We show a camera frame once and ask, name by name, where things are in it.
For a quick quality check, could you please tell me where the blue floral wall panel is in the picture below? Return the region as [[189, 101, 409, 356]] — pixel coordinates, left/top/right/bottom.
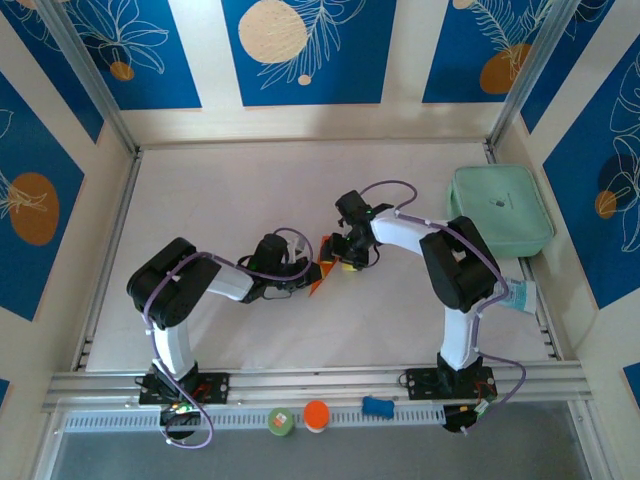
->
[[542, 47, 640, 311], [0, 69, 86, 322], [221, 0, 399, 108], [519, 0, 617, 135], [62, 0, 203, 112], [422, 0, 549, 105], [0, 0, 105, 145]]

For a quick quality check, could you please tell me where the grey metal sheet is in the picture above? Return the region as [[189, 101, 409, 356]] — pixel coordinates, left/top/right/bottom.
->
[[47, 429, 596, 480]]

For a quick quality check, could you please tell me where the green round can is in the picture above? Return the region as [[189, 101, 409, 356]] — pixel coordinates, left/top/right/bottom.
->
[[267, 407, 296, 438]]

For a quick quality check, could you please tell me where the white blue toothpaste tube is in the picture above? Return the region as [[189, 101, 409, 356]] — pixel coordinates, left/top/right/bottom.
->
[[499, 276, 539, 315]]

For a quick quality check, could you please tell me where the grey slotted cable duct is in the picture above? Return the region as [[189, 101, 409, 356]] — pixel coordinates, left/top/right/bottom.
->
[[62, 405, 447, 434]]

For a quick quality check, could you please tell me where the black controller module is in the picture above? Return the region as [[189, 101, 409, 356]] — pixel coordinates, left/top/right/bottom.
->
[[442, 397, 496, 437]]

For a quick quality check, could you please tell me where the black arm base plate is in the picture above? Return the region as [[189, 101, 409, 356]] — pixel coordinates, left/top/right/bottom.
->
[[138, 371, 231, 406], [404, 366, 499, 402]]

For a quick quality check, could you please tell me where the aluminium frame post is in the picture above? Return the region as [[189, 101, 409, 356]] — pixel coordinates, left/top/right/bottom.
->
[[35, 0, 142, 157], [487, 0, 584, 151]]

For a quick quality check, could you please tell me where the mint green zip pouch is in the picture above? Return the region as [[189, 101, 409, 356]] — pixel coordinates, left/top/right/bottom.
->
[[446, 164, 556, 260]]

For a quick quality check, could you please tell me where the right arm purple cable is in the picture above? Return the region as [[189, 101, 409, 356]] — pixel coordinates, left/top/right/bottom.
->
[[359, 180, 527, 436]]

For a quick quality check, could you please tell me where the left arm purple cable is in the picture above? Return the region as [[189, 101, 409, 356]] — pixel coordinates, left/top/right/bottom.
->
[[142, 227, 314, 449]]

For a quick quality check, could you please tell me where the orange lid white jar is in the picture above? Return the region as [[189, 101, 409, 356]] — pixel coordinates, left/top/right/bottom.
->
[[302, 399, 331, 434]]

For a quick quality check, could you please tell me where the blue bone-shaped toy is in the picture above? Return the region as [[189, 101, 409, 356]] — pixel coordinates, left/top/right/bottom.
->
[[361, 395, 396, 417]]

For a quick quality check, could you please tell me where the wide aluminium mounting rail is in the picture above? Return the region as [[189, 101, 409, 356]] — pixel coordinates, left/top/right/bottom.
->
[[42, 360, 599, 414]]

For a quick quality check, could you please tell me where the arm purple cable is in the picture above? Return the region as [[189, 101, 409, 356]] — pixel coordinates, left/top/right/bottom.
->
[[142, 227, 314, 449], [359, 180, 527, 436]]

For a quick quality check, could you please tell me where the aluminium table edge rail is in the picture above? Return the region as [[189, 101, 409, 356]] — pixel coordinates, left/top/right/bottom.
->
[[135, 139, 494, 151], [483, 142, 560, 362], [71, 149, 144, 372]]

